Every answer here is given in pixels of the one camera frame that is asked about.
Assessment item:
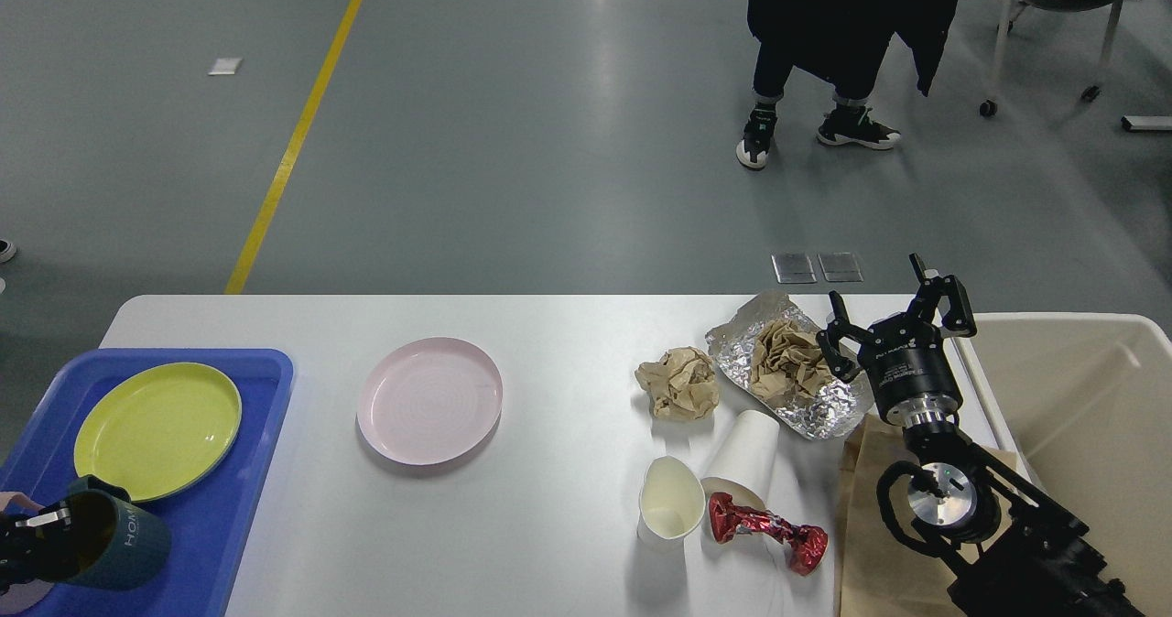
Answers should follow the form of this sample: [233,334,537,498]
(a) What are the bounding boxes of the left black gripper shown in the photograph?
[1,507,74,595]

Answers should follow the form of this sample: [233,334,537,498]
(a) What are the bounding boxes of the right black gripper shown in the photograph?
[816,255,977,426]

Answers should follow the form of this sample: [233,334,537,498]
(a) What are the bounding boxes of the dark teal mug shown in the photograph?
[40,475,172,590]

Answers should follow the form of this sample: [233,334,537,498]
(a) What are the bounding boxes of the pink plate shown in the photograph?
[356,337,504,466]

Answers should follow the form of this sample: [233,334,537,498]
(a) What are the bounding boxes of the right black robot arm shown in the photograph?
[816,255,1138,616]

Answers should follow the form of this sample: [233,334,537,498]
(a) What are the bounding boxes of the pink mug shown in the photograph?
[1,491,55,616]

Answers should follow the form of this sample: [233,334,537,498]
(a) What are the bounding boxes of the right metal floor plate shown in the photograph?
[818,253,865,283]

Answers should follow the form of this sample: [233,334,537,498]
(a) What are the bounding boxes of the metal floor plate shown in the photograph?
[818,253,865,283]
[771,253,818,285]

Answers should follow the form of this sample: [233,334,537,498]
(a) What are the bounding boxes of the crumpled brown paper on foil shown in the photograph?
[749,319,834,409]

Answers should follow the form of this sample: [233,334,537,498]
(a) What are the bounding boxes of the aluminium foil sheet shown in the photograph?
[706,291,874,440]

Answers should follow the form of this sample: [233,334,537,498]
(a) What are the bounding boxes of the left metal floor plate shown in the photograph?
[771,253,818,285]

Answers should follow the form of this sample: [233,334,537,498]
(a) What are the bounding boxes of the yellow plate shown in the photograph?
[71,362,244,502]

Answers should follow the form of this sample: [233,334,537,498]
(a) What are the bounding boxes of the blue plastic tray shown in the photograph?
[1,350,297,616]

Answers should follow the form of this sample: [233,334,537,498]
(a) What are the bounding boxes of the beige plastic bin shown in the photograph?
[961,312,1171,616]

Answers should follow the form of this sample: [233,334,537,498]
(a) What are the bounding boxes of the lying white paper cup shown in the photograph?
[700,411,781,510]

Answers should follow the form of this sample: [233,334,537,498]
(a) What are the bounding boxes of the crumpled brown paper ball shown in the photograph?
[634,347,720,422]

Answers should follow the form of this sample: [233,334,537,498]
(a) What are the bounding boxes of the red foil wrapper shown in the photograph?
[707,491,829,577]

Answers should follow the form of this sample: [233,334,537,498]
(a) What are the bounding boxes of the brown paper bag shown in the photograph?
[831,414,962,616]

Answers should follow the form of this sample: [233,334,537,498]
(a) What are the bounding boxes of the upright white paper cup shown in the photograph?
[636,456,706,551]

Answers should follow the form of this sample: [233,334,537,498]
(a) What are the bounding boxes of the shoe at left edge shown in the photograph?
[0,238,18,264]

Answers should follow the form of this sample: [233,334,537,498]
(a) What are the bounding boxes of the white bar on floor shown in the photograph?
[1120,114,1172,133]

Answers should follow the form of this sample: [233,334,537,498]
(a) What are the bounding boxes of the person in black coat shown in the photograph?
[735,0,959,170]

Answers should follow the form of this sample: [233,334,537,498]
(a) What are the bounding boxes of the white paper on floor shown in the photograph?
[207,57,243,76]

